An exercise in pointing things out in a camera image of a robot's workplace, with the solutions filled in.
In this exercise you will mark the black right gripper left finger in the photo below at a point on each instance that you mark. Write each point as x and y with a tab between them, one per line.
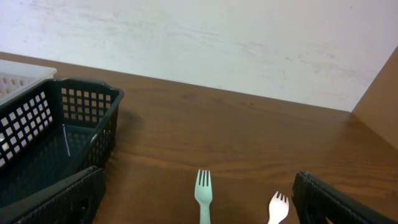
71	200

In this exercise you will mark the dark green plastic basket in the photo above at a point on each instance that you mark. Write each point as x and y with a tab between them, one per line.
54	130

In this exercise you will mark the clear white plastic basket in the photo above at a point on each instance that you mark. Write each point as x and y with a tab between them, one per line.
18	77

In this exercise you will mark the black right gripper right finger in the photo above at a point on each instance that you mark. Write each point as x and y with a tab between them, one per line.
319	203

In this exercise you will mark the white plastic fork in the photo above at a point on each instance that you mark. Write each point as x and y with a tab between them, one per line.
278	208

